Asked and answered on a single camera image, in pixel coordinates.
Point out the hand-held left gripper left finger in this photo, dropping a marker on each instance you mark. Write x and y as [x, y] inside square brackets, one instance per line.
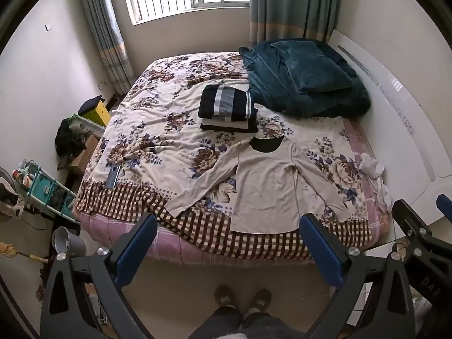
[132, 250]

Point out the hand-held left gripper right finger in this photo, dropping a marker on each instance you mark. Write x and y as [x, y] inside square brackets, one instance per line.
[323, 250]

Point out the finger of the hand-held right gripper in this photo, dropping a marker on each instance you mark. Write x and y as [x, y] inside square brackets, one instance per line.
[445, 206]
[411, 219]

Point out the beige long-sleeve shirt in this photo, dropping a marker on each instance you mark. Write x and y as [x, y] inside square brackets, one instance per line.
[268, 190]

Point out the black clothes pile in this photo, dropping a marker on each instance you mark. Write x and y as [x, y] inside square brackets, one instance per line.
[69, 137]

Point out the bed with pink cover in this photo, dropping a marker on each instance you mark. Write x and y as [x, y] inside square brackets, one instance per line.
[116, 231]

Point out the pale crumpled cloth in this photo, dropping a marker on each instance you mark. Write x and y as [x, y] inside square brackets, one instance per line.
[384, 192]

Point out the grey trash bin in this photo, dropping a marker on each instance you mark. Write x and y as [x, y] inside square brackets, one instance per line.
[69, 243]

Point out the crumpled white cloth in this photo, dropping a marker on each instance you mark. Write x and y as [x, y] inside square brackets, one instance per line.
[370, 165]

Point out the grey phone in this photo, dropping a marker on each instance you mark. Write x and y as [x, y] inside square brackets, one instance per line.
[113, 176]

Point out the brown slipper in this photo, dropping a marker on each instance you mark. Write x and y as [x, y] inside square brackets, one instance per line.
[260, 300]
[224, 298]

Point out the person's right leg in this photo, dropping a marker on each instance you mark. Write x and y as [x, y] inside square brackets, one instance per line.
[268, 328]

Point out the teal storage rack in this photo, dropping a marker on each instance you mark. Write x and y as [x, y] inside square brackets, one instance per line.
[46, 190]

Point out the cardboard box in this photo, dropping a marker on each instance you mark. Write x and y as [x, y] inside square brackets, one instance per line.
[84, 155]

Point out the white headboard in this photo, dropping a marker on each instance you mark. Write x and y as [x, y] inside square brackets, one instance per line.
[395, 106]

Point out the floral bed sheet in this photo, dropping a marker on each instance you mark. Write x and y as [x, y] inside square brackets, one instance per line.
[169, 123]

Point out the yellow box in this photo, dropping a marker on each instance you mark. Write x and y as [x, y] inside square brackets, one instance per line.
[98, 114]

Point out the black cushion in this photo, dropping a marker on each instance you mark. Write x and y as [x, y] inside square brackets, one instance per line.
[90, 104]

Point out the white folded garment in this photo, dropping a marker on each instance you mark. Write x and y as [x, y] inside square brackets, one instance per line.
[220, 124]

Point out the teal plush blanket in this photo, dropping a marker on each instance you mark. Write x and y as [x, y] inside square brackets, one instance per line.
[282, 91]

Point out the striped dark folded garment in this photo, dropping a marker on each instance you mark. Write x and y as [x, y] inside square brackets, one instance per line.
[226, 101]

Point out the grey-blue curtain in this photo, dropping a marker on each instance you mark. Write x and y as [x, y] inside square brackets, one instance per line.
[106, 31]
[293, 3]

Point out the white wall outlet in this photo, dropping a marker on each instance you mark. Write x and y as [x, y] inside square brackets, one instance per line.
[101, 85]

